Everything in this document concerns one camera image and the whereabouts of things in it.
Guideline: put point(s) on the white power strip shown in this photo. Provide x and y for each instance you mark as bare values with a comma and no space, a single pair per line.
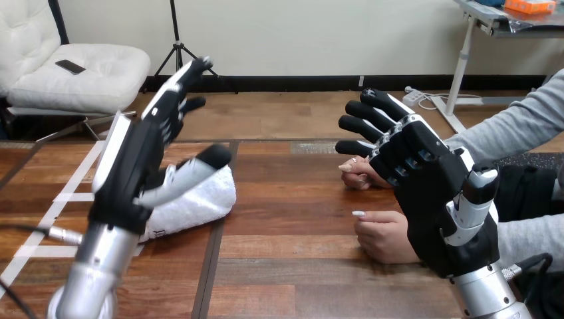
412,97

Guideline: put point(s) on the rolled white towel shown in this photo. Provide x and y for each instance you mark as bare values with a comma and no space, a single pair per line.
194,198

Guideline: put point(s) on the person's forearm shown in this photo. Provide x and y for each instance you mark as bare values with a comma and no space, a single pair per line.
506,127
531,240

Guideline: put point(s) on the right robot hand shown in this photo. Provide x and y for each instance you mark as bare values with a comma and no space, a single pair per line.
434,202

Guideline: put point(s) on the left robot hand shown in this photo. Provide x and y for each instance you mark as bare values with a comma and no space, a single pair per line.
132,163

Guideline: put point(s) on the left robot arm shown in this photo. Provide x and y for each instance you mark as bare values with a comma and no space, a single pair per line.
94,268

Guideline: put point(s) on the white desk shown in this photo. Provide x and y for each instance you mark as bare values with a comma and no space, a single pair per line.
476,53

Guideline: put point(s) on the white cushioned chair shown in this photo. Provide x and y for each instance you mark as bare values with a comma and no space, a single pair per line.
66,70

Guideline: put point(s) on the person's body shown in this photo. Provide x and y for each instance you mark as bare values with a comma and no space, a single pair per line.
528,193

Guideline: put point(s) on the black tripod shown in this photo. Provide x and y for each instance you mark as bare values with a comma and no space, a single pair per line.
178,39

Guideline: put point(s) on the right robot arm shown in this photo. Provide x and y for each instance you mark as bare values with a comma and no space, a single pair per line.
487,295

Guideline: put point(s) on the person's hand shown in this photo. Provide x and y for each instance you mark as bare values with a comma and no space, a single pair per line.
385,235
361,172

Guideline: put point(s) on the orange box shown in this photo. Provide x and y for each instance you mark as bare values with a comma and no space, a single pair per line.
530,5

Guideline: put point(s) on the black smartphone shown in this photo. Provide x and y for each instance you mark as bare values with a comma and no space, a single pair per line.
70,67

